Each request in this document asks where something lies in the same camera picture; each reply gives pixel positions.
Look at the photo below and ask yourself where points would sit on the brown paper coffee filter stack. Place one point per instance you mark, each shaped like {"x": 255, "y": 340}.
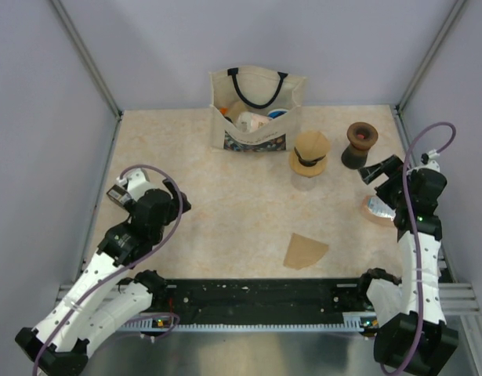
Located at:
{"x": 303, "y": 252}

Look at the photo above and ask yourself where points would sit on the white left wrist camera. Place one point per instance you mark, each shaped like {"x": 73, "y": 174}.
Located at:
{"x": 135, "y": 183}

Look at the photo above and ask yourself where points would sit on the grey slotted cable duct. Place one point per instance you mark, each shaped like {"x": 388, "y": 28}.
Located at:
{"x": 350, "y": 322}

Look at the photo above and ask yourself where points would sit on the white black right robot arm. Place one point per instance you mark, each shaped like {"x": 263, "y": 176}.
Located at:
{"x": 413, "y": 334}

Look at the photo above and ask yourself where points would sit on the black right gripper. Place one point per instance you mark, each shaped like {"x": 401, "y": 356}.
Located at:
{"x": 393, "y": 168}

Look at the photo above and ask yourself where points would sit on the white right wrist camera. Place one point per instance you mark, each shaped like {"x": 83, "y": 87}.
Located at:
{"x": 430, "y": 158}

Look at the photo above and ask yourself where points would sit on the clear glass server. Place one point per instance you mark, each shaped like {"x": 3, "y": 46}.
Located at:
{"x": 303, "y": 183}

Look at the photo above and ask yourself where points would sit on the clear pink lotion bottle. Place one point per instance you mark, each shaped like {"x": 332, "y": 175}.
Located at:
{"x": 376, "y": 211}

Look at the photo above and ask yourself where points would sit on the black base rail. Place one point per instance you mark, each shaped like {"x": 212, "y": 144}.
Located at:
{"x": 260, "y": 301}

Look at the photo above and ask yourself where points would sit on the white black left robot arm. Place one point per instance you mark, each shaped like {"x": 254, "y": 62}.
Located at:
{"x": 63, "y": 342}

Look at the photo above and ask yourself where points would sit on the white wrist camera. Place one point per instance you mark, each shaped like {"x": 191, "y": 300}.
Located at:
{"x": 135, "y": 183}
{"x": 430, "y": 158}

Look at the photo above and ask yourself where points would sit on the dark flask with red cap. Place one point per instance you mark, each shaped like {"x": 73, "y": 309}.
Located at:
{"x": 354, "y": 158}

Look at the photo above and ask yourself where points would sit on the dark rectangular box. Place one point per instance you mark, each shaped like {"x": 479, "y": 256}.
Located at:
{"x": 119, "y": 195}

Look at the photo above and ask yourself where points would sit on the wooden dripper stand disc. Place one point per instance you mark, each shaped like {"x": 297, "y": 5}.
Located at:
{"x": 307, "y": 168}

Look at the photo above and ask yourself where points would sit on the beige canvas tote bag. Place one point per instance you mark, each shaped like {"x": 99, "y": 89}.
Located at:
{"x": 255, "y": 109}

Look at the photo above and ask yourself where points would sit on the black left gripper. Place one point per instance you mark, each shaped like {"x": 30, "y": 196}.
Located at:
{"x": 179, "y": 203}

